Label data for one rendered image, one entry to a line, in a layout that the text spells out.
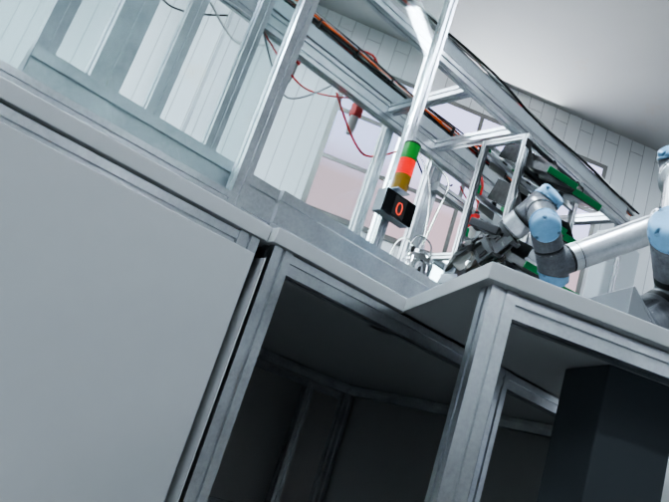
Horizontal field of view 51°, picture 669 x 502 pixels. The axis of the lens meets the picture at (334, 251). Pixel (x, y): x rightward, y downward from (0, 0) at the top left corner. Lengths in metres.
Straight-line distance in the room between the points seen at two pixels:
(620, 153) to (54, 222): 6.60
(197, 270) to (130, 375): 0.21
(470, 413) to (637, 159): 6.46
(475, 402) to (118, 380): 0.56
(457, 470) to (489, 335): 0.21
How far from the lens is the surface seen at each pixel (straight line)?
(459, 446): 1.08
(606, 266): 3.72
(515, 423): 2.60
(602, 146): 7.27
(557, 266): 1.85
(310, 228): 1.42
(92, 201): 1.15
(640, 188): 7.36
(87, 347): 1.15
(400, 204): 1.98
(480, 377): 1.10
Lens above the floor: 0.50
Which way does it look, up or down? 16 degrees up
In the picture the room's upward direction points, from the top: 18 degrees clockwise
